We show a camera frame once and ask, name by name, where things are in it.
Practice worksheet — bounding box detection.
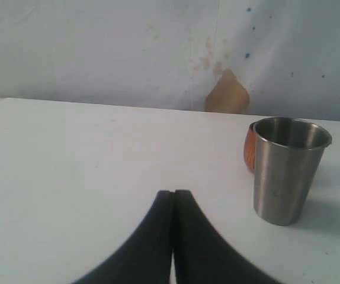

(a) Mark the stainless steel cup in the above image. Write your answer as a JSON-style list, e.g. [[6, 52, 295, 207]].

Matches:
[[253, 117, 332, 226]]

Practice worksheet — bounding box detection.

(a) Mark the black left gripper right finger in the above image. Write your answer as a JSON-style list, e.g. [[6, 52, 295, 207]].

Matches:
[[172, 190, 278, 283]]

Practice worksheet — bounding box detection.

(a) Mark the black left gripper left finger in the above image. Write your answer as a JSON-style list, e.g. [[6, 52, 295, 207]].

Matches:
[[76, 191, 175, 284]]

